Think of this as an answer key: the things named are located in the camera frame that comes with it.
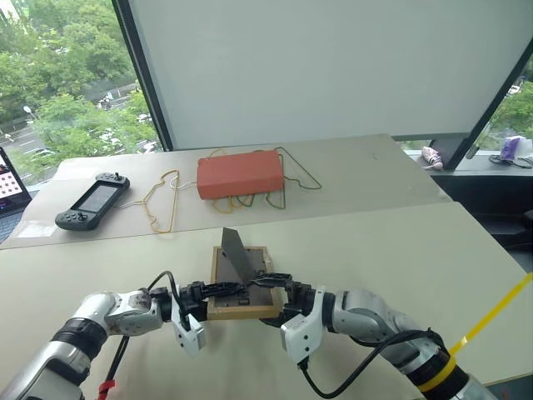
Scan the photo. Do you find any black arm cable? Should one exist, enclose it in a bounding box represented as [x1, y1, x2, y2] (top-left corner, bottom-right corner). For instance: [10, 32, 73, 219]
[298, 327, 443, 398]
[97, 270, 192, 400]

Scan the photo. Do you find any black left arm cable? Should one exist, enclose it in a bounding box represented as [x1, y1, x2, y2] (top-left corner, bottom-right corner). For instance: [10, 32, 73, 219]
[97, 270, 192, 400]

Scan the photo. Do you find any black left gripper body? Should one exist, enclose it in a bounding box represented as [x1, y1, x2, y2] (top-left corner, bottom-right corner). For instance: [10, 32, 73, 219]
[179, 281, 210, 323]

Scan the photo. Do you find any olive green wire hanger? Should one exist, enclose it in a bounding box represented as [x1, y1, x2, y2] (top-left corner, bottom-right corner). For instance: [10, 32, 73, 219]
[264, 146, 323, 210]

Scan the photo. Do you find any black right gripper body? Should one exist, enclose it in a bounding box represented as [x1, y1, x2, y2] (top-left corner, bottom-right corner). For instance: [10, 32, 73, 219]
[282, 281, 316, 323]

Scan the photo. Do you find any yellow strap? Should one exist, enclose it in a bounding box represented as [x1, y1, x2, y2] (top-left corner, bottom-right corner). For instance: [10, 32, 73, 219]
[448, 272, 533, 356]

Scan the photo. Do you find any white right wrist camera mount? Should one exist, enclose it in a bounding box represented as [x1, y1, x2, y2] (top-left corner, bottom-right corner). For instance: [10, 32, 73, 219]
[280, 287, 326, 368]

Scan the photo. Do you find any purple small box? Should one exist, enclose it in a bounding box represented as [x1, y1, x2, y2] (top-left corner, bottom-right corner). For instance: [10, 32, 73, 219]
[501, 136, 522, 162]

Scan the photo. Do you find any wooden picture frame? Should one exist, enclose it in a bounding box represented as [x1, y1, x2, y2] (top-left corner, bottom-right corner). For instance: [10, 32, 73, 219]
[207, 227, 282, 322]

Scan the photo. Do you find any white wire hanger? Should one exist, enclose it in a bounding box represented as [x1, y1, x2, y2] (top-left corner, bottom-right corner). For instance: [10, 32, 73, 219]
[118, 178, 201, 209]

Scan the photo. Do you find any pink small object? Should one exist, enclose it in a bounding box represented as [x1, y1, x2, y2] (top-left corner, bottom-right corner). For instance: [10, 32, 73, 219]
[421, 145, 444, 170]

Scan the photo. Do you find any black chair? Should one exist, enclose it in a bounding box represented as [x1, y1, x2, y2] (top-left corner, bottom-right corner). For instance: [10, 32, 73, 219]
[486, 207, 533, 252]

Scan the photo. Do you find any open laptop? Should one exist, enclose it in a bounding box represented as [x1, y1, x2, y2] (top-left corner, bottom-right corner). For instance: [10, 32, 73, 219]
[0, 145, 34, 245]

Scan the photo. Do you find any black coiled cable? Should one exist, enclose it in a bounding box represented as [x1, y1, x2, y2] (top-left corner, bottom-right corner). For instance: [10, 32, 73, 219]
[488, 152, 533, 169]

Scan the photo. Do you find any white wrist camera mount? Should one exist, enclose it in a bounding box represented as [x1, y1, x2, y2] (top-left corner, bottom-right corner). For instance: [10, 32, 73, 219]
[280, 287, 326, 368]
[170, 287, 207, 358]

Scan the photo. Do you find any black handheld game console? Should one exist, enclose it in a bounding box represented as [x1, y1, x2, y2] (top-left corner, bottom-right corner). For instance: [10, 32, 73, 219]
[54, 171, 132, 232]

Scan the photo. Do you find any white panel with black frame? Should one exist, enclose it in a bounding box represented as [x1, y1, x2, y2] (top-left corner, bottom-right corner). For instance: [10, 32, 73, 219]
[111, 0, 533, 171]

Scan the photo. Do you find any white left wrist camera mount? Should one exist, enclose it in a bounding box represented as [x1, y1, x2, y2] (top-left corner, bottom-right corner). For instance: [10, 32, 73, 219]
[170, 287, 207, 358]

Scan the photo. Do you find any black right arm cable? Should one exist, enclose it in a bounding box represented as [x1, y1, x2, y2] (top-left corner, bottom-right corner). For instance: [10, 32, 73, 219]
[298, 327, 443, 398]

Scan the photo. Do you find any orange rectangular box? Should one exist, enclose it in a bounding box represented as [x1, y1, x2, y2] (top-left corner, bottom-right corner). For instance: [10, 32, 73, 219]
[196, 150, 286, 202]

